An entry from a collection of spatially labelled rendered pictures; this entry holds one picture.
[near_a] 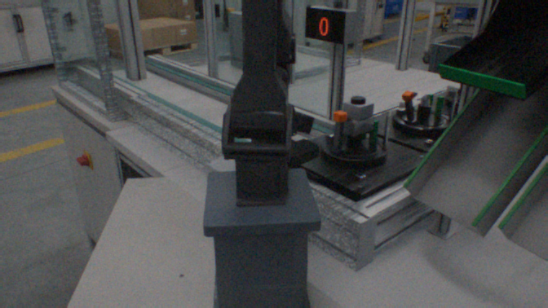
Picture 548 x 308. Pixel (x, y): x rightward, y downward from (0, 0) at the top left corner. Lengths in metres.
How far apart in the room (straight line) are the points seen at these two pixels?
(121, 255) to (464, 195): 0.59
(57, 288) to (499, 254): 1.84
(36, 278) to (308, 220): 1.92
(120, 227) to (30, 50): 5.36
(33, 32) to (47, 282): 4.33
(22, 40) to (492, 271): 5.80
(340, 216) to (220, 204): 0.25
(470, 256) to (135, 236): 0.62
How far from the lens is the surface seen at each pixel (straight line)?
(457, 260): 0.86
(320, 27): 1.07
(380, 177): 0.85
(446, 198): 0.74
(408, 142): 1.03
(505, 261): 0.89
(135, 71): 1.76
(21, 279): 2.37
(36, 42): 6.23
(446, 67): 0.68
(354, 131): 0.88
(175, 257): 0.82
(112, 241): 0.90
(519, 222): 0.71
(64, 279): 2.28
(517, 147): 0.75
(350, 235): 0.75
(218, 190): 0.61
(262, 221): 0.54
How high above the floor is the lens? 1.36
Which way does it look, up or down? 26 degrees down
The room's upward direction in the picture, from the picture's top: straight up
